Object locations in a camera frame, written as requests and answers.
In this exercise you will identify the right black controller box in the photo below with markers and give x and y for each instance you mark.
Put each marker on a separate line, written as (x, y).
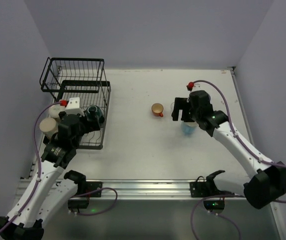
(214, 206)

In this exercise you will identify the cream mug with dragon print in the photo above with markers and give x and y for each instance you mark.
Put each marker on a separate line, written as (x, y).
(49, 127)

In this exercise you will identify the dark teal ceramic mug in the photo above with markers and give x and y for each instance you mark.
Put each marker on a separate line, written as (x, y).
(94, 112)

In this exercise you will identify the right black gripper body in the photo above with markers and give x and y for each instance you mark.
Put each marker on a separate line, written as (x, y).
(182, 109)

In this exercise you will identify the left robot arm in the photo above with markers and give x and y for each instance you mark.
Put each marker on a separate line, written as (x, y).
(27, 221)

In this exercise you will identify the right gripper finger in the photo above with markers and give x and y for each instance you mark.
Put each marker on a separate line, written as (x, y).
(175, 113)
(181, 103)

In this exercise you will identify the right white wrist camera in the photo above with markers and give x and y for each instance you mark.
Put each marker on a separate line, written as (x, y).
(195, 88)

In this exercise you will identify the clear glass cup rack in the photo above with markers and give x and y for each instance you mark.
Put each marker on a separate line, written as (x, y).
(172, 106)

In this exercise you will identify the orange ceramic mug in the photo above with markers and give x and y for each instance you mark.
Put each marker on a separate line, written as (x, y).
(157, 109)

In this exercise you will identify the aluminium mounting rail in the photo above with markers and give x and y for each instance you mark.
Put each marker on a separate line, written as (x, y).
(145, 187)

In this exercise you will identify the left black controller box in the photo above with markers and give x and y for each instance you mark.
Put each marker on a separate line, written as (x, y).
(77, 204)

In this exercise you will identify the black controller box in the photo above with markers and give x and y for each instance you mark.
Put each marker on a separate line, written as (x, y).
(214, 206)
(77, 204)

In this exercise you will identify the cream mug with flower print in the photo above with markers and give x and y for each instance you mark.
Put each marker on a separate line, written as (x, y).
(54, 111)

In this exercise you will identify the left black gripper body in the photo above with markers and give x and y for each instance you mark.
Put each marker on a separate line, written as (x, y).
(90, 122)

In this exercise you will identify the light blue plastic mug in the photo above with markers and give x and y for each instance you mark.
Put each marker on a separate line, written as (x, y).
(188, 127)

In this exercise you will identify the black wire dish rack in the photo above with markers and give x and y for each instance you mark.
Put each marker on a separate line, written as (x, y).
(65, 78)

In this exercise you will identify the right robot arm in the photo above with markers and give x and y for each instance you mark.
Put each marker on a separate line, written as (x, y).
(265, 180)

